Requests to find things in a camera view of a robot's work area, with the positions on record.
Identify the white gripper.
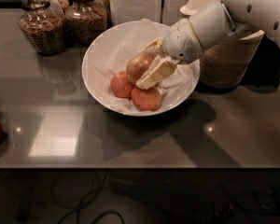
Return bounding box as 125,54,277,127
136,19,204,90

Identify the yellow-red top apple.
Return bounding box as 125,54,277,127
126,53,154,84

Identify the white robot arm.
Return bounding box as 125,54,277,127
136,0,280,90

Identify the red apple front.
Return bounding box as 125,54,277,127
131,87,161,111

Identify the red apple left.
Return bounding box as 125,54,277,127
111,71,133,98

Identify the white bowl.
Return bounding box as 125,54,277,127
81,20,201,118

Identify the white paper liner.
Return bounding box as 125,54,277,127
85,18,198,115

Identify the white napkin holder left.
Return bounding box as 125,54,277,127
110,0,161,25

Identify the front stack of paper bowls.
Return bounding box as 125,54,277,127
200,31,264,90

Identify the stack of paper bowls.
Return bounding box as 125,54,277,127
200,31,264,90
180,0,216,16

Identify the rear stack of paper bowls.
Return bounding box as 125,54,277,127
180,0,216,16

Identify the glass jar of cereal right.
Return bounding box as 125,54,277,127
65,0,107,46

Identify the glass jar of cereal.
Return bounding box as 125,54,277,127
18,0,66,55
65,0,107,46

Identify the glass jar of cereal left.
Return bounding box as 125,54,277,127
18,0,66,55

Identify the black cable under table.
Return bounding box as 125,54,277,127
49,169,126,224

